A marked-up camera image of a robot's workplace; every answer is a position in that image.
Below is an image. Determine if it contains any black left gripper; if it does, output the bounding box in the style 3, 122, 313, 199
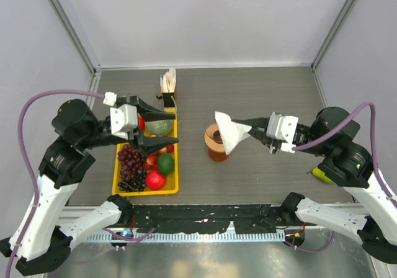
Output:
83, 94, 181, 151

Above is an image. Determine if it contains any round wooden dripper stand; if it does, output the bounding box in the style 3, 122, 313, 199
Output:
204, 123, 225, 153

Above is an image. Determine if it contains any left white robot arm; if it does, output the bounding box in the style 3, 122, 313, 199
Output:
1, 90, 177, 276

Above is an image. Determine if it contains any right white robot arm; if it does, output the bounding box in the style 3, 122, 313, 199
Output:
232, 107, 396, 264

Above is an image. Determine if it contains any dark filter holder box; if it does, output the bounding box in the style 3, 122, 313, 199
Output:
156, 87, 177, 108

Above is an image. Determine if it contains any red apple back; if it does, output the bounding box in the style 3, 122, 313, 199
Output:
138, 117, 145, 132

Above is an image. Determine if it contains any red apple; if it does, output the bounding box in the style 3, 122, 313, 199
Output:
138, 117, 145, 132
145, 169, 166, 191

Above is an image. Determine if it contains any green netted melon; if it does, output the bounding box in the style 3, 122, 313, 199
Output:
146, 120, 173, 137

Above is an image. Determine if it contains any green lime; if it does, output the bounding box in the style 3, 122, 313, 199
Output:
157, 153, 175, 176

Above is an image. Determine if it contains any dark purple grape bunch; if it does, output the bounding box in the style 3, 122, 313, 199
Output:
117, 144, 147, 192

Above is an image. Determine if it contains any red apple front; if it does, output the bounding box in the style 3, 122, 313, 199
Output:
145, 169, 166, 191

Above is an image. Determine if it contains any yellow plastic fruit tray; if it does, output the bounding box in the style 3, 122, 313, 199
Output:
111, 118, 180, 197

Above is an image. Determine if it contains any green pear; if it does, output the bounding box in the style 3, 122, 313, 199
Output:
308, 168, 334, 184

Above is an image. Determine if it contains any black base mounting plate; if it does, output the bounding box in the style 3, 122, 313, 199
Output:
126, 204, 302, 235

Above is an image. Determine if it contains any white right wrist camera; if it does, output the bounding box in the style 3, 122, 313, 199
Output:
266, 112, 299, 154

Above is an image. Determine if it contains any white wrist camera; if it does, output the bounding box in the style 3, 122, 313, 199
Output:
103, 92, 138, 140
266, 112, 299, 154

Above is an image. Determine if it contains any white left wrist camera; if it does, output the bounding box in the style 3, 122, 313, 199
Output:
103, 92, 138, 140

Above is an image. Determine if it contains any white perforated cable rail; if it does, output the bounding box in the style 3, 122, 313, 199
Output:
86, 230, 285, 244

